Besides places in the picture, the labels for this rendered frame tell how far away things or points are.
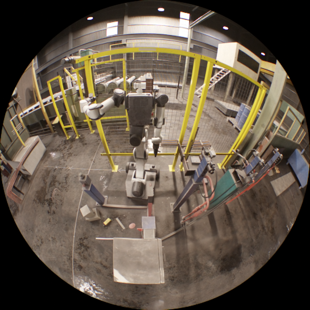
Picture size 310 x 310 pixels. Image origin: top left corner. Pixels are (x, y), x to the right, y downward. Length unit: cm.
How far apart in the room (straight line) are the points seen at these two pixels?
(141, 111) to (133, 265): 110
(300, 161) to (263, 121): 447
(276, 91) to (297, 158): 458
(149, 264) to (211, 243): 133
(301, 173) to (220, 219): 514
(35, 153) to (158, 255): 366
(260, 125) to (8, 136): 588
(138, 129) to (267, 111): 202
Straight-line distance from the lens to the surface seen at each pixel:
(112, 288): 196
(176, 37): 1190
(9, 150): 414
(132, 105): 92
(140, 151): 138
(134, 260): 70
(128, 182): 170
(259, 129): 221
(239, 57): 935
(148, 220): 69
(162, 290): 187
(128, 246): 69
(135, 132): 106
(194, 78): 126
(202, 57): 128
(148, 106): 93
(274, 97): 215
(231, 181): 136
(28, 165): 362
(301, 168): 636
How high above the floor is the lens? 164
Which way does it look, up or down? 47 degrees down
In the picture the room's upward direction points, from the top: 4 degrees clockwise
